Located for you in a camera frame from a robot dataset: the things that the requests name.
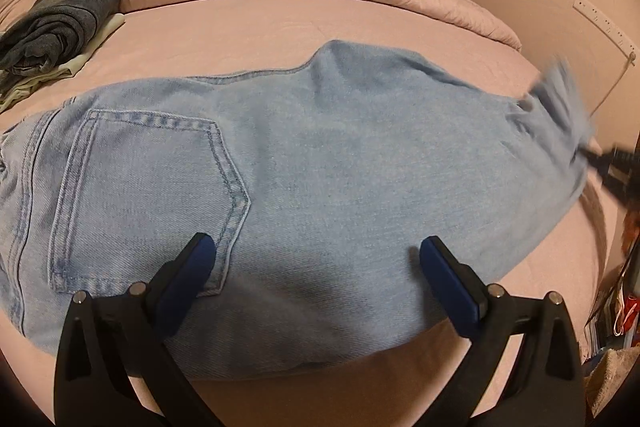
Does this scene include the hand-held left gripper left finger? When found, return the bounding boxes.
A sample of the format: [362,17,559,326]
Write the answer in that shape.
[54,233,226,427]

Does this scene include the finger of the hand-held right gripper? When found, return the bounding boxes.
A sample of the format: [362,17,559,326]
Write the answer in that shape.
[581,146,640,208]

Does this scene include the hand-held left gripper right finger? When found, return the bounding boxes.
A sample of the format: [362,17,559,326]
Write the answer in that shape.
[419,237,586,427]

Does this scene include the light blue denim pants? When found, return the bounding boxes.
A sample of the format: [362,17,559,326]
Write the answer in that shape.
[0,39,597,380]

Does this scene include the paper bag clutter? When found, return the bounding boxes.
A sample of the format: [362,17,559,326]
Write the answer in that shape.
[589,252,640,350]

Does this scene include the beige fluffy towel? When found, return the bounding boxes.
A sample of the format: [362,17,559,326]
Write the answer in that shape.
[584,347,640,415]

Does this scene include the folded light green garment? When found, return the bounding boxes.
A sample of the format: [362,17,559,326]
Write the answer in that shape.
[0,13,126,112]

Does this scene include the folded dark denim jeans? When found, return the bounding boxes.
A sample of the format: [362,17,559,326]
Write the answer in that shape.
[0,0,125,76]

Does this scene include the beige cable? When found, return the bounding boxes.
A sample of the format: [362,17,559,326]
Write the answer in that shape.
[592,56,633,116]

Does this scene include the white wall power strip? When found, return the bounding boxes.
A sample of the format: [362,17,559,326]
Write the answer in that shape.
[574,0,640,68]

